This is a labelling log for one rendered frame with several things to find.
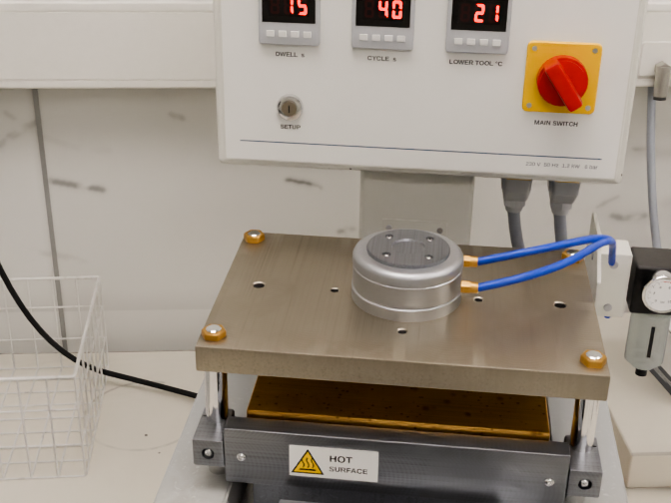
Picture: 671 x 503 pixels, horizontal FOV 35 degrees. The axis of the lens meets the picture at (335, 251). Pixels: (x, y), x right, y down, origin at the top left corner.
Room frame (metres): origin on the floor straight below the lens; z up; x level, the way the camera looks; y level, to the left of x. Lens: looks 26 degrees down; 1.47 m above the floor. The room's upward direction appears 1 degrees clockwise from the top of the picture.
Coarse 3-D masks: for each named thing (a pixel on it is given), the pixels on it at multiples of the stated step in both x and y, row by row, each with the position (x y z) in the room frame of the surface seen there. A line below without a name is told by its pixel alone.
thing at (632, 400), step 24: (624, 336) 1.14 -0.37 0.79; (624, 360) 1.08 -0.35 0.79; (624, 384) 1.03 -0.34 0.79; (648, 384) 1.03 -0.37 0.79; (624, 408) 0.98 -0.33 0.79; (648, 408) 0.98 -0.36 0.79; (624, 432) 0.94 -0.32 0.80; (648, 432) 0.94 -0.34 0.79; (624, 456) 0.92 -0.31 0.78; (648, 456) 0.90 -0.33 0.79; (624, 480) 0.90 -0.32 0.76; (648, 480) 0.90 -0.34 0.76
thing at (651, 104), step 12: (648, 96) 1.18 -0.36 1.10; (648, 108) 1.18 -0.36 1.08; (648, 120) 1.17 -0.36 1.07; (648, 132) 1.17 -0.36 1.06; (648, 144) 1.16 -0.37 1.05; (648, 156) 1.16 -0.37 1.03; (648, 168) 1.15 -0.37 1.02; (648, 180) 1.14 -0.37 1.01; (648, 192) 1.14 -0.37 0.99; (648, 204) 1.13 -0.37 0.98; (660, 240) 1.11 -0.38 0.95
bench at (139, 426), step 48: (0, 384) 1.08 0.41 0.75; (48, 384) 1.08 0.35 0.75; (96, 384) 1.08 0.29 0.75; (192, 384) 1.08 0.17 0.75; (0, 432) 0.98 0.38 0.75; (96, 432) 0.98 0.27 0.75; (144, 432) 0.98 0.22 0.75; (0, 480) 0.90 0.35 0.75; (48, 480) 0.90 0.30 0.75; (96, 480) 0.90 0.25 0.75; (144, 480) 0.90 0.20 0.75
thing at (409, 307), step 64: (256, 256) 0.72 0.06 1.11; (320, 256) 0.72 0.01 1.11; (384, 256) 0.65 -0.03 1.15; (448, 256) 0.66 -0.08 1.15; (512, 256) 0.68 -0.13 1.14; (576, 256) 0.66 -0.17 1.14; (256, 320) 0.62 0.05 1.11; (320, 320) 0.63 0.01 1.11; (384, 320) 0.63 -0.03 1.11; (448, 320) 0.63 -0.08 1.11; (512, 320) 0.63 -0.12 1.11; (576, 320) 0.63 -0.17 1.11; (448, 384) 0.57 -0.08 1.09; (512, 384) 0.57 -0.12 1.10; (576, 384) 0.56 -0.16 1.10
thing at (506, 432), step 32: (256, 384) 0.62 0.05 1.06; (288, 384) 0.62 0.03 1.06; (320, 384) 0.62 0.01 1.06; (352, 384) 0.62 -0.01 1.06; (384, 384) 0.63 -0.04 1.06; (256, 416) 0.59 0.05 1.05; (288, 416) 0.59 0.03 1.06; (320, 416) 0.59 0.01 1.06; (352, 416) 0.59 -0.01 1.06; (384, 416) 0.59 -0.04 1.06; (416, 416) 0.59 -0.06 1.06; (448, 416) 0.59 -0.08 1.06; (480, 416) 0.59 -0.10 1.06; (512, 416) 0.59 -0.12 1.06; (544, 416) 0.59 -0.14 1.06
